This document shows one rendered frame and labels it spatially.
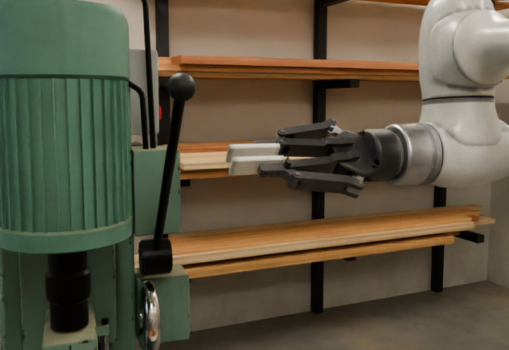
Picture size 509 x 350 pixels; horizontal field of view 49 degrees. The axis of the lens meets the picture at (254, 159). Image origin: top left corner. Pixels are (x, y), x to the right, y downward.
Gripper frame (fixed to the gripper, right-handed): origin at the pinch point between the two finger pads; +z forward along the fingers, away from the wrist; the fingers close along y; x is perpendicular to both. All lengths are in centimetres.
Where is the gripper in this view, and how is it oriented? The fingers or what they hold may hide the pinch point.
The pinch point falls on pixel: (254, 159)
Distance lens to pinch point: 73.3
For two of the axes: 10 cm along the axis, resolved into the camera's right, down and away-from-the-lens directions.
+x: 2.2, -6.6, -7.2
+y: -2.3, -7.5, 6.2
